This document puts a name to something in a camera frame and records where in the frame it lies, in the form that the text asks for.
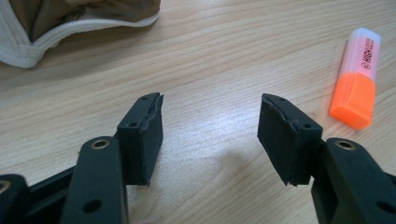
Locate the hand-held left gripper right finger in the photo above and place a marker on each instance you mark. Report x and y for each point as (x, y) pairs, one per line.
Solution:
(289, 140)

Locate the orange highlighter pen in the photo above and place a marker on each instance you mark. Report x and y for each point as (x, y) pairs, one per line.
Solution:
(355, 93)

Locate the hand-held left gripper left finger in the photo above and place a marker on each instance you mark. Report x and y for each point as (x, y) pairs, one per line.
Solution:
(140, 140)

